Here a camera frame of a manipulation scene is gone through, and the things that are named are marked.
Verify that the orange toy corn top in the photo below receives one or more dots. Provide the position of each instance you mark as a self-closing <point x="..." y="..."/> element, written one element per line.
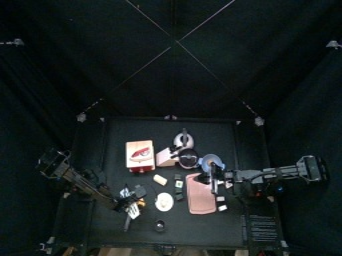
<point x="140" y="202"/>

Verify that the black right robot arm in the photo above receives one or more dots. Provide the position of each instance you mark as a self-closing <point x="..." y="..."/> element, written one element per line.
<point x="275" y="172"/>

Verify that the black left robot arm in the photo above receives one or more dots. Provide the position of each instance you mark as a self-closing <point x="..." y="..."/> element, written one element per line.
<point x="74" y="178"/>

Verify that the pink wooden cutting board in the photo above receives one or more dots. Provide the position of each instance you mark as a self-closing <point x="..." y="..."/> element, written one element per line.
<point x="199" y="196"/>

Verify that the toy pot with black lid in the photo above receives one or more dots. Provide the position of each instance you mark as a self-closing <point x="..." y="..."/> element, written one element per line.
<point x="188" y="158"/>

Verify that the toy sushi block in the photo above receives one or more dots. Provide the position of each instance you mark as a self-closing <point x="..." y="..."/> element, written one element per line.
<point x="220" y="199"/>
<point x="177" y="183"/>
<point x="179" y="196"/>
<point x="221" y="208"/>

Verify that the white round plate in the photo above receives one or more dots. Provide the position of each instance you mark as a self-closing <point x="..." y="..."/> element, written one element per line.
<point x="164" y="202"/>

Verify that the pale yellow butter block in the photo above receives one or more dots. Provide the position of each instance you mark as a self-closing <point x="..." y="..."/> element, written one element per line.
<point x="160" y="180"/>

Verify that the silver toy kettle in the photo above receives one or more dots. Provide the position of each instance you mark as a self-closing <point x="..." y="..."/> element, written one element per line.
<point x="183" y="140"/>

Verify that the red and white toy box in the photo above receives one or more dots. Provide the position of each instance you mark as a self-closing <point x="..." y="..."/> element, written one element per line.
<point x="140" y="156"/>

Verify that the white text label sticker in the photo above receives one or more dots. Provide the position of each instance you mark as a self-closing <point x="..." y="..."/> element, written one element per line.
<point x="261" y="228"/>

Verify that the grey metal frame bracket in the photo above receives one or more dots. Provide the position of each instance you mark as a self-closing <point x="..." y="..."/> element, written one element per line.
<point x="80" y="117"/>
<point x="332" y="44"/>
<point x="259" y="121"/>
<point x="17" y="42"/>
<point x="169" y="117"/>

